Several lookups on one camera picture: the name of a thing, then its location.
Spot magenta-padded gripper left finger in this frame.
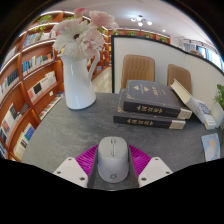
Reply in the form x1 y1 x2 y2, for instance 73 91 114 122
53 143 100 189

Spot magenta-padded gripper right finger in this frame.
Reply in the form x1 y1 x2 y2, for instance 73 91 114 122
128 144 174 188

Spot white computer mouse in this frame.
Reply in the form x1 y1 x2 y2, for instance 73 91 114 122
96 135 130 184

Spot pastel sun cloud mouse pad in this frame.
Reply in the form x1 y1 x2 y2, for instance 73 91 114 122
201 132 222 162

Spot thick dark hardcover book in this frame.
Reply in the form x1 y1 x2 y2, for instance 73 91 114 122
112 111 187 130
117 79 193 120

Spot thick white book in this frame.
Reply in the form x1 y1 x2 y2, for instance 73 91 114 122
169 78 202 123

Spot white jug vase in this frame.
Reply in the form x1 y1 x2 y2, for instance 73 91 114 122
59 49 101 111

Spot green plant in white pot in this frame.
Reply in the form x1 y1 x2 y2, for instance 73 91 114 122
210 83 224 141

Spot tan padded chair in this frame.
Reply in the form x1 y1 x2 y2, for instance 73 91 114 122
166 63 193 95
120 54 156 90

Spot orange lit bookshelf unit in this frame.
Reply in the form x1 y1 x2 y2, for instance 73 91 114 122
0 9 171 163

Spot white black-rimmed partition panel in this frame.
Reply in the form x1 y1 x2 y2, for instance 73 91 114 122
110 34 224 111

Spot large glass window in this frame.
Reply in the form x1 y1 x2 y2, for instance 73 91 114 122
186 39 224 72

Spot pink and white flowers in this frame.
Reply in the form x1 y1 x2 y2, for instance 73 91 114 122
51 7 120 61

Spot multi-bulb ceiling lamp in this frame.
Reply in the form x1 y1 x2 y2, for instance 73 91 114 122
130 14 153 28

